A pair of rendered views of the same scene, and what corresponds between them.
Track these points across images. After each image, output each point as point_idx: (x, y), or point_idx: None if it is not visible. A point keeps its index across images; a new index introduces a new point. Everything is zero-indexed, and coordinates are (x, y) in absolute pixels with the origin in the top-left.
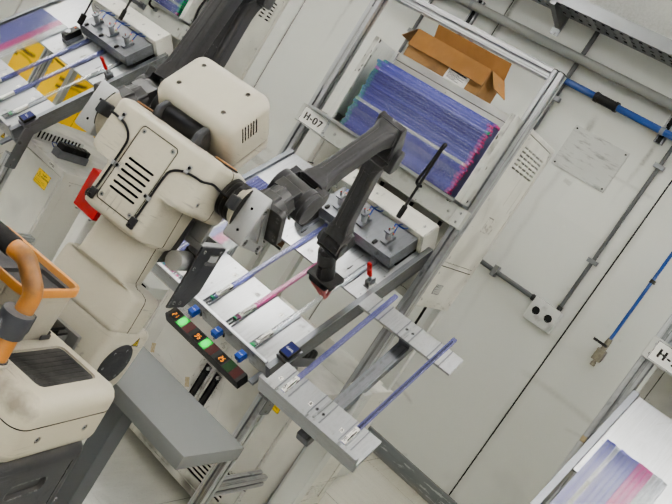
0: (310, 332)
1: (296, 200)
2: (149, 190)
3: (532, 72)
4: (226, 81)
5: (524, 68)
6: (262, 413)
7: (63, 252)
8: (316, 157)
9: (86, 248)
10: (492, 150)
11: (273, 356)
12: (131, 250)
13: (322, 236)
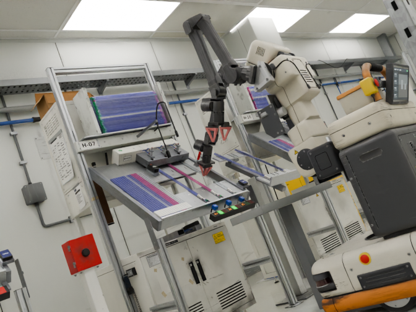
0: (228, 180)
1: None
2: (309, 75)
3: (136, 69)
4: (268, 42)
5: (132, 70)
6: None
7: (307, 124)
8: None
9: (311, 114)
10: (164, 97)
11: (241, 190)
12: (312, 104)
13: (212, 137)
